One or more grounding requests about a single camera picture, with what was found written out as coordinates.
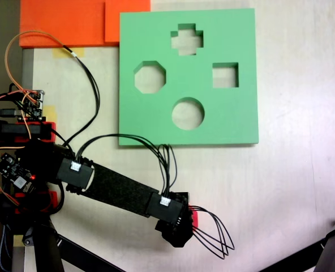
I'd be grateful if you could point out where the black circuit board with inductor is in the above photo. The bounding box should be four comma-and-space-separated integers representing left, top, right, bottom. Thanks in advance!
0, 152, 34, 193

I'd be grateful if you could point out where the black arm motor cable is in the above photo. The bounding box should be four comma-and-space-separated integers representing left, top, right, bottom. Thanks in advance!
75, 134, 178, 201

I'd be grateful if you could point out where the green shape sorting board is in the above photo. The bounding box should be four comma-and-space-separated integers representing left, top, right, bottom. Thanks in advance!
118, 7, 260, 147

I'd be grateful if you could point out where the circuit board with green terminal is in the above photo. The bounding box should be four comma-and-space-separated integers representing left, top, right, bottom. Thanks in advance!
16, 90, 46, 121

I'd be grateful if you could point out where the large orange foam block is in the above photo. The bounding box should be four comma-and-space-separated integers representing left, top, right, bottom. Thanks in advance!
19, 0, 106, 48

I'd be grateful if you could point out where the red octagonal pillar block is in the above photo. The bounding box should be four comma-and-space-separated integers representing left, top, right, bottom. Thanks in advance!
188, 208, 199, 228

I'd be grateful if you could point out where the black gripper motor cable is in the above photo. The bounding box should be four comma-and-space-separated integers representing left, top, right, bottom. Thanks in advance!
189, 206, 235, 260

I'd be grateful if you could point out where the red base clamp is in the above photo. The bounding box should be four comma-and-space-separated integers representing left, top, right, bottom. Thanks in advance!
14, 191, 58, 213
16, 121, 57, 142

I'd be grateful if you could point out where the yellow masking tape piece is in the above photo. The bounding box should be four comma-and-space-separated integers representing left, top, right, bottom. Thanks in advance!
44, 105, 57, 122
52, 47, 85, 59

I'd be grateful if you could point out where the long black power cable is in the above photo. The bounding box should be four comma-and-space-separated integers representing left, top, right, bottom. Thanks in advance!
62, 44, 101, 148

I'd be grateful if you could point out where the thin orange wire loop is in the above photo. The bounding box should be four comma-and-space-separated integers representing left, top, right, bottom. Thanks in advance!
5, 30, 65, 99

